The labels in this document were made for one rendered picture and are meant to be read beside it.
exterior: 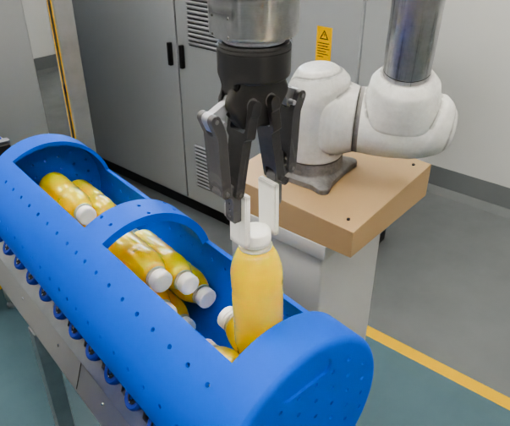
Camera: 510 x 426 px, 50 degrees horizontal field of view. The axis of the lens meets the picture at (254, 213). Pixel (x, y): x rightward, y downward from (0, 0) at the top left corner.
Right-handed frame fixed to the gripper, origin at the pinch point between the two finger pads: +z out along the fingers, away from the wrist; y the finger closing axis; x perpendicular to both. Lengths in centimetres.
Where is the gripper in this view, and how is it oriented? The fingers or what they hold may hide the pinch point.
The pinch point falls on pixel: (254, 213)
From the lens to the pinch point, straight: 64.9
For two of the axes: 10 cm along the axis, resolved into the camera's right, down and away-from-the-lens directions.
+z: 0.0, 8.6, 5.2
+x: 6.5, 3.9, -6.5
